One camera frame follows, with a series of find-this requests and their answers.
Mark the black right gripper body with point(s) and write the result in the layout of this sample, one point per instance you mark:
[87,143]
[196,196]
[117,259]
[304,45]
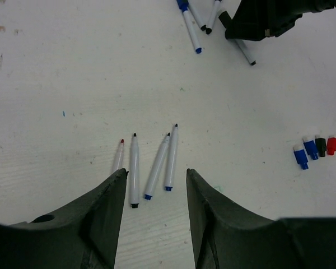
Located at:
[282,15]

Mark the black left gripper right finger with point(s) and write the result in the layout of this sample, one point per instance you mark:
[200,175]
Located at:
[226,235]

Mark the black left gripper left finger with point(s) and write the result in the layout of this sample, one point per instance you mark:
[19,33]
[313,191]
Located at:
[82,234]

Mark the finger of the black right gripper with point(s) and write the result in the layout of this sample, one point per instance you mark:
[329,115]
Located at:
[250,22]

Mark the black marker vertical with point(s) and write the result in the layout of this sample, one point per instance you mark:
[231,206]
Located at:
[245,50]

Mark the black marker diagonal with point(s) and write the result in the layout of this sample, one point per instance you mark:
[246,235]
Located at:
[212,16]

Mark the black marker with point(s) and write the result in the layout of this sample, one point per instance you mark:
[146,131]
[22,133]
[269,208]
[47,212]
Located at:
[134,173]
[197,16]

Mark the blue marker pen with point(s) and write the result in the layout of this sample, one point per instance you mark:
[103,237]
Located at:
[156,168]
[183,6]

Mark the blue marker pen body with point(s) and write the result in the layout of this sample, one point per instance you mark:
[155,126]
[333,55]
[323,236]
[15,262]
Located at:
[171,159]

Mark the red marker pen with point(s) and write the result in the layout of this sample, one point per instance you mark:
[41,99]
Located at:
[119,156]

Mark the blue pen cap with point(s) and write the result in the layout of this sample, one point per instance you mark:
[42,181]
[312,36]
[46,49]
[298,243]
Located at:
[300,156]
[310,147]

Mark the black pen cap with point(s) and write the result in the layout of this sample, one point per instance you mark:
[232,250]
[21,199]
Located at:
[320,143]

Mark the red pen cap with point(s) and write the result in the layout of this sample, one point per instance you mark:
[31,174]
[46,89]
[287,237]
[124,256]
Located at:
[331,145]

